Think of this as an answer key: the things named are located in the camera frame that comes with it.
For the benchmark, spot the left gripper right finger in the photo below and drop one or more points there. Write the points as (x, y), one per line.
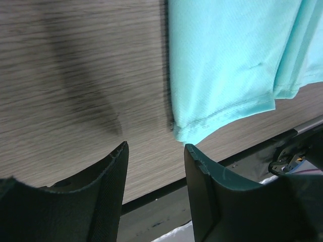
(228, 207)

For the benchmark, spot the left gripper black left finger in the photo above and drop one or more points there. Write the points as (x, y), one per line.
(84, 207)

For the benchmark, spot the teal t shirt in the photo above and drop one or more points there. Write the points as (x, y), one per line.
(233, 59)

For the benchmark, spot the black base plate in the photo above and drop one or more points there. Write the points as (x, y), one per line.
(165, 209)

